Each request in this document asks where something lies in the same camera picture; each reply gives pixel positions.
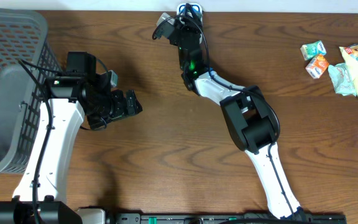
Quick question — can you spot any teal tissue pack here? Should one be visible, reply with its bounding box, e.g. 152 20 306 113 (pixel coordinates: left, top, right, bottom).
300 40 326 60

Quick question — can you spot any orange tissue pack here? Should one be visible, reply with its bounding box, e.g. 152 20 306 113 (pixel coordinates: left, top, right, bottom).
305 54 329 79

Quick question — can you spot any teal wet wipe packet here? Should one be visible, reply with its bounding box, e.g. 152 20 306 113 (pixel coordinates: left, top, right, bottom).
328 63 357 96

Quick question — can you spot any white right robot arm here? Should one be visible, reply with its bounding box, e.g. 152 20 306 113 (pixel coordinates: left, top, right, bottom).
153 3 306 222

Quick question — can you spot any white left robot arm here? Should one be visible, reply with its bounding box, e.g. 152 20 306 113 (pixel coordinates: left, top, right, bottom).
0 52 142 224

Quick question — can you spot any white barcode scanner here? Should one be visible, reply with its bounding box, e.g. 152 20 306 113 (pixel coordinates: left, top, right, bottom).
177 3 203 23

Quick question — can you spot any grey plastic basket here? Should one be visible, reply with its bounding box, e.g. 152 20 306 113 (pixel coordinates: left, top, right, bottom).
0 9 60 174

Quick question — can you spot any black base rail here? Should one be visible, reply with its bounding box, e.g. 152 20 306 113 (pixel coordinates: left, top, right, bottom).
76 207 347 224

